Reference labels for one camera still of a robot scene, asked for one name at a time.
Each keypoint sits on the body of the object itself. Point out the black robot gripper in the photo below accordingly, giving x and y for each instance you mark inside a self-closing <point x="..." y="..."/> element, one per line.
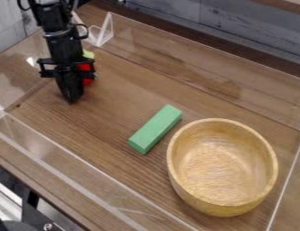
<point x="52" y="15"/>

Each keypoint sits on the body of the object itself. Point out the light wooden bowl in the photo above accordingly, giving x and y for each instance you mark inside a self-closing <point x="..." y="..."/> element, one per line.
<point x="222" y="166"/>

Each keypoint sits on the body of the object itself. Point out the green rectangular block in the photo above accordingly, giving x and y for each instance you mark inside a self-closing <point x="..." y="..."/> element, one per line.
<point x="154" y="129"/>

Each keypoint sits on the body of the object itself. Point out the clear acrylic corner bracket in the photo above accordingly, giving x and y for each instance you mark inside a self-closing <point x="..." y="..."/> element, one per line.
<point x="95" y="35"/>

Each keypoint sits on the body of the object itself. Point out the clear acrylic tray wall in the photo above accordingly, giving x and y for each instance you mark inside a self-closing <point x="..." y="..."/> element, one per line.
<point x="68" y="151"/>

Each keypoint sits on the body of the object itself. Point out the black metal table bracket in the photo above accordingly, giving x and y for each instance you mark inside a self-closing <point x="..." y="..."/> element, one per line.
<point x="32" y="216"/>

